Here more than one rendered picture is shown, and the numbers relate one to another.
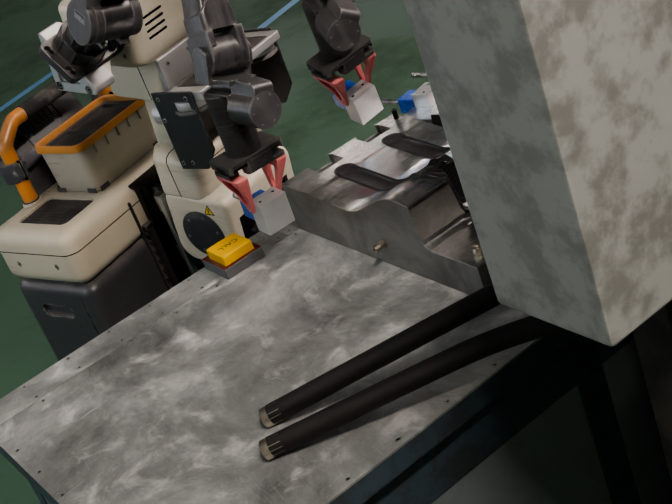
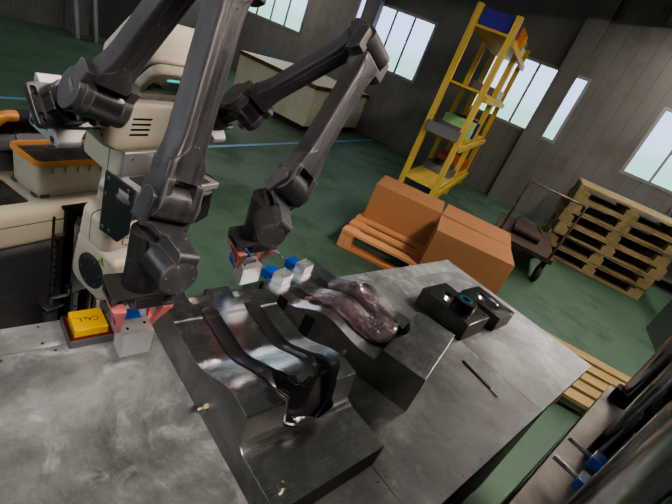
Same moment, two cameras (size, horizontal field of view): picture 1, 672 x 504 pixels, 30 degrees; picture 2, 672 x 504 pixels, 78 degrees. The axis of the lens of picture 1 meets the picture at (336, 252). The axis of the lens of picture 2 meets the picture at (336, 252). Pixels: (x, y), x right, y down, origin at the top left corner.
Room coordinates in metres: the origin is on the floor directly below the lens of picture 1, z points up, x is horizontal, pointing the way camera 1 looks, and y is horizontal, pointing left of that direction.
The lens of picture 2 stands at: (1.20, 0.04, 1.49)
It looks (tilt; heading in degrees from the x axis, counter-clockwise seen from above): 26 degrees down; 336
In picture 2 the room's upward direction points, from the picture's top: 23 degrees clockwise
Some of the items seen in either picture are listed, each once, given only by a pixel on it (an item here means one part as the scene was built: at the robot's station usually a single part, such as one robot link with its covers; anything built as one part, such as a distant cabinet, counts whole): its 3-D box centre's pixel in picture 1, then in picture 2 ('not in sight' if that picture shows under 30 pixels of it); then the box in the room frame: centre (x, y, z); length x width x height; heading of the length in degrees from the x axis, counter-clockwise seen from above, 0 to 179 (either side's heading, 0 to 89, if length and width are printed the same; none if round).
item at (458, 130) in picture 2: not in sight; (469, 113); (6.83, -3.59, 1.21); 2.66 x 0.71 x 2.43; 136
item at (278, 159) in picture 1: (262, 174); (144, 306); (1.81, 0.06, 0.99); 0.07 x 0.07 x 0.09; 27
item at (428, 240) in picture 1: (431, 185); (264, 369); (1.80, -0.18, 0.87); 0.50 x 0.26 x 0.14; 27
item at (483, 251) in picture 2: not in sight; (429, 238); (4.14, -2.07, 0.25); 1.41 x 0.96 x 0.51; 58
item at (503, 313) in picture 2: not in sight; (484, 307); (2.25, -1.08, 0.83); 0.17 x 0.13 x 0.06; 27
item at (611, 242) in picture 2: not in sight; (606, 235); (5.13, -5.35, 0.50); 1.42 x 0.98 x 1.01; 48
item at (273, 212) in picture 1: (256, 203); (125, 318); (1.83, 0.09, 0.93); 0.13 x 0.05 x 0.05; 26
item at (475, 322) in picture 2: not in sight; (451, 310); (2.18, -0.89, 0.83); 0.20 x 0.15 x 0.07; 27
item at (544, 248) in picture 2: not in sight; (531, 222); (4.77, -3.68, 0.49); 1.28 x 0.72 x 0.97; 136
